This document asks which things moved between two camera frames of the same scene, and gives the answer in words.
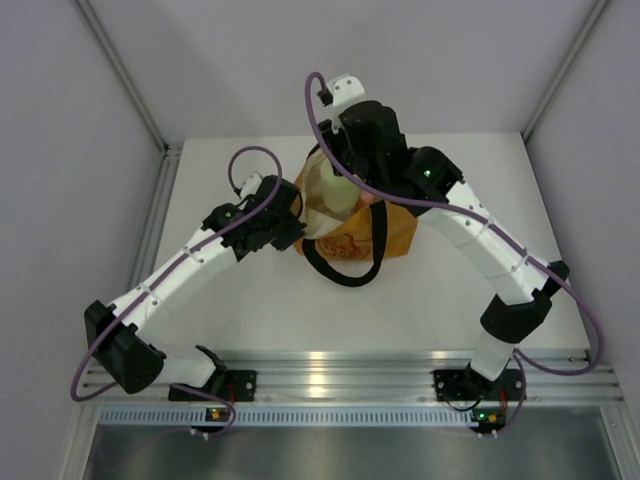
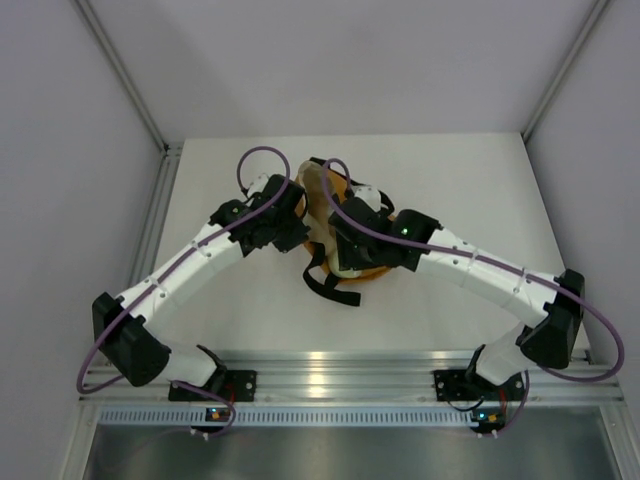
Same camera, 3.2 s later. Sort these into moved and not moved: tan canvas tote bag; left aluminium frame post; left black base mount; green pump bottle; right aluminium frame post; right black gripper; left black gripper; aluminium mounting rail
Moved: right black gripper; tan canvas tote bag; green pump bottle
Not moved: left aluminium frame post; left black gripper; right aluminium frame post; left black base mount; aluminium mounting rail
